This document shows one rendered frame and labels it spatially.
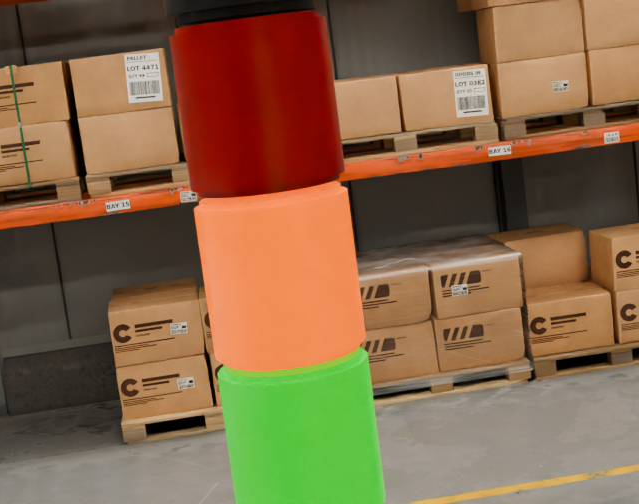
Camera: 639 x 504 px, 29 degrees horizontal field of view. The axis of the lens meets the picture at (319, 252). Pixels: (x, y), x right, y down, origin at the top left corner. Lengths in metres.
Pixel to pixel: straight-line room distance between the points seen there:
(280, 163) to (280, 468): 0.10
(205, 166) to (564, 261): 8.55
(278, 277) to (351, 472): 0.07
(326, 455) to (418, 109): 7.71
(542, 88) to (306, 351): 7.89
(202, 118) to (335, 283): 0.07
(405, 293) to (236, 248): 7.73
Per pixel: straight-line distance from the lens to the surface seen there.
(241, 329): 0.39
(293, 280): 0.38
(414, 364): 8.22
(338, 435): 0.40
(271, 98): 0.38
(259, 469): 0.40
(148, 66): 7.90
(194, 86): 0.39
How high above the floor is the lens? 2.31
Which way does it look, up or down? 9 degrees down
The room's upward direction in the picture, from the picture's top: 7 degrees counter-clockwise
